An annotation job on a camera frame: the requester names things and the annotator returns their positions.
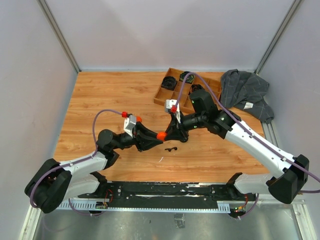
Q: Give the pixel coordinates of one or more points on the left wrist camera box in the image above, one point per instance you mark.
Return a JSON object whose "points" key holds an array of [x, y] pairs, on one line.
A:
{"points": [[129, 124]]}

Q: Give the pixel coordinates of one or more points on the green rolled belt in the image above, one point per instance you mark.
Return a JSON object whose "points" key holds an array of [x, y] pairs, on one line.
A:
{"points": [[190, 77]]}

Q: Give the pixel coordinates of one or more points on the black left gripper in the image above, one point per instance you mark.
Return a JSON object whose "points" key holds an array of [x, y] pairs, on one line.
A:
{"points": [[139, 132]]}

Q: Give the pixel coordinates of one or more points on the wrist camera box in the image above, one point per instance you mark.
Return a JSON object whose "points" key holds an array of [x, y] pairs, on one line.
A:
{"points": [[129, 124], [172, 106]]}

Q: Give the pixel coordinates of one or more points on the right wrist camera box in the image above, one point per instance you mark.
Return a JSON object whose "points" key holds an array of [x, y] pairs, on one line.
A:
{"points": [[172, 106]]}

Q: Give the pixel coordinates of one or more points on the black earbud case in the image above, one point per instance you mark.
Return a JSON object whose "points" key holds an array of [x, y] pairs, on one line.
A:
{"points": [[184, 140]]}

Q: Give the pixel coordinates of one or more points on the black earbud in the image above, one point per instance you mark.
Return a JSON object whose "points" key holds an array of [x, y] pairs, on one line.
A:
{"points": [[171, 149]]}

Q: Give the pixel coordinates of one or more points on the grey crumpled cloth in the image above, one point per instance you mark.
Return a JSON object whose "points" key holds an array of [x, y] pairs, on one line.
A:
{"points": [[246, 91]]}

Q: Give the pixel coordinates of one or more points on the dark red rolled belt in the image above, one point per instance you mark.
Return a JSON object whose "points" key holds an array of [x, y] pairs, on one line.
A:
{"points": [[196, 87]]}

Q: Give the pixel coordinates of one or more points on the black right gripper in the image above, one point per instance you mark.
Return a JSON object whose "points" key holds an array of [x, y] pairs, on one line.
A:
{"points": [[173, 132]]}

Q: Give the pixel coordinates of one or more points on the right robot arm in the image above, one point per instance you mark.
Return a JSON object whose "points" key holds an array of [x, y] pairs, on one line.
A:
{"points": [[287, 173]]}

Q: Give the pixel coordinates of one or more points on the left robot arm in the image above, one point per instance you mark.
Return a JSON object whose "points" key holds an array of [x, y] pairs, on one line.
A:
{"points": [[56, 181]]}

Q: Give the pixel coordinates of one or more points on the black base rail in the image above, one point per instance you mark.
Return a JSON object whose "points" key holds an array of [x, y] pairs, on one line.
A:
{"points": [[166, 196]]}

